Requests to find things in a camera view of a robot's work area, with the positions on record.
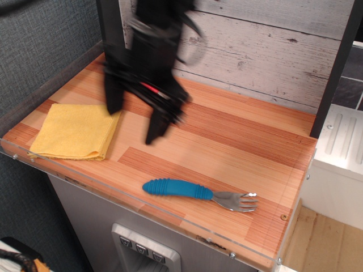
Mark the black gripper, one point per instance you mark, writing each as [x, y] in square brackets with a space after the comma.
[127, 73]

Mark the blue handled metal fork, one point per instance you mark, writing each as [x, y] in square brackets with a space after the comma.
[240, 202]

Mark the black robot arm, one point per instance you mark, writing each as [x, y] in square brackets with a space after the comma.
[160, 23]

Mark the yellow folded cloth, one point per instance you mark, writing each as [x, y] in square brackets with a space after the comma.
[75, 132]

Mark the clear acrylic edge guard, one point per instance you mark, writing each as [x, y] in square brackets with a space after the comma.
[205, 220]

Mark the grey cabinet front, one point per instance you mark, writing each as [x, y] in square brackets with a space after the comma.
[92, 217]

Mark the silver dispenser button panel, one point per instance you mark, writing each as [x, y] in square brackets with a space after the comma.
[140, 253]

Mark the orange sponge piece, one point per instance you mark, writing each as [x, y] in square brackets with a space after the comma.
[41, 267]

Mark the red handled metal spoon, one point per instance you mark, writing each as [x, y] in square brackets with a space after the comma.
[155, 90]

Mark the dark left shelf post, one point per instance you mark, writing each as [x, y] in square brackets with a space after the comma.
[111, 27]

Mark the dark shelf post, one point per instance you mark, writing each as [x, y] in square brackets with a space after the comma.
[338, 67]
[111, 27]

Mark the dark right shelf post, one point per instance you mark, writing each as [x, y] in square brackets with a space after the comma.
[338, 67]

